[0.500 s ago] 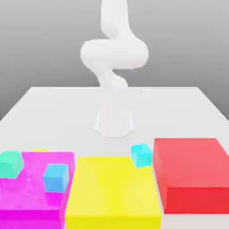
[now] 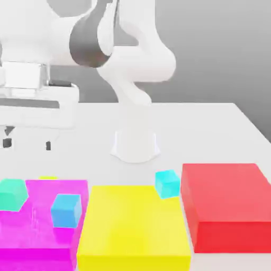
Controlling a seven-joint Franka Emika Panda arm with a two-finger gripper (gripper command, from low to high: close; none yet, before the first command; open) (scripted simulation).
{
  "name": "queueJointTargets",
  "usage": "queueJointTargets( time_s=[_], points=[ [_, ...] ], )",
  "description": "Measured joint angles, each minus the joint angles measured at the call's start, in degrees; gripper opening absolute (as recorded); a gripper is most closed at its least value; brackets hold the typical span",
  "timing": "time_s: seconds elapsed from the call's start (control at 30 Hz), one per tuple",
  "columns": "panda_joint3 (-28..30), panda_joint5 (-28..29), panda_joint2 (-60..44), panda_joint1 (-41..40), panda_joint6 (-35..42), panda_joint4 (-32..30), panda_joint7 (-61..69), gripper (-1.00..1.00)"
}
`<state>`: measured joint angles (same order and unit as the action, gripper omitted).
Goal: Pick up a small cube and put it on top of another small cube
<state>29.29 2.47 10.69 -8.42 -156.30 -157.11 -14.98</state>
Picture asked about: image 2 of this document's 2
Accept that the small teal cube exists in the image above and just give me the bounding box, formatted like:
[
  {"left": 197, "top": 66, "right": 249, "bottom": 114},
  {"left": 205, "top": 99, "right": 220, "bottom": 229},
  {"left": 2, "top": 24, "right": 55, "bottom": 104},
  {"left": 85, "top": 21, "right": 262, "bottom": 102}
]
[{"left": 0, "top": 178, "right": 30, "bottom": 213}]

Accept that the large magenta box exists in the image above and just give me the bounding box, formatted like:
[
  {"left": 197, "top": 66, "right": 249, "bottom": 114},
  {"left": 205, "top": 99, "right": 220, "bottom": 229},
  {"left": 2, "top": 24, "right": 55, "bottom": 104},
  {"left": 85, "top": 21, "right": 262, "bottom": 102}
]
[{"left": 0, "top": 179, "right": 89, "bottom": 271}]

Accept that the small cyan cube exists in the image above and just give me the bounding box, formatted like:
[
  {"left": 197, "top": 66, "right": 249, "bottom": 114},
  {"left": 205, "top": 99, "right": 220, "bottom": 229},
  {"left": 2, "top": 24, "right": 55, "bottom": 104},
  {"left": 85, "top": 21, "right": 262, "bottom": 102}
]
[{"left": 155, "top": 169, "right": 182, "bottom": 200}]

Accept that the large red box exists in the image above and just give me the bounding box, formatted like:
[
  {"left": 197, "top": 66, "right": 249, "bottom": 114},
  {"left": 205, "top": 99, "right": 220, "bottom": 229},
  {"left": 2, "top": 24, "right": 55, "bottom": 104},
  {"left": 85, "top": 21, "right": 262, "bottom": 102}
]
[{"left": 180, "top": 162, "right": 271, "bottom": 254}]

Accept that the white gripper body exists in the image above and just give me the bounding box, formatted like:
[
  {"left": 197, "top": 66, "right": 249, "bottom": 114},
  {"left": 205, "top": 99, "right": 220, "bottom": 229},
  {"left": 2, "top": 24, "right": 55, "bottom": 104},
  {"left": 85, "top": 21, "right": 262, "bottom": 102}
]
[{"left": 0, "top": 83, "right": 80, "bottom": 130}]

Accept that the small blue cube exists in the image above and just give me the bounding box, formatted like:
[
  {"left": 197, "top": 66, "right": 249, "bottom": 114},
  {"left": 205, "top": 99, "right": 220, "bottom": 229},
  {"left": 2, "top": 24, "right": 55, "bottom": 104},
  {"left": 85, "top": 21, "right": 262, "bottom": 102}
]
[{"left": 50, "top": 193, "right": 83, "bottom": 229}]

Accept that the large yellow box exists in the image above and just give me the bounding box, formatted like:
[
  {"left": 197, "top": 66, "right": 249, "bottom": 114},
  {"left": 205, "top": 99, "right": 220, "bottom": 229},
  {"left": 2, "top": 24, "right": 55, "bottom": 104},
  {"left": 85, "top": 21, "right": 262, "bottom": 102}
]
[{"left": 76, "top": 185, "right": 192, "bottom": 271}]

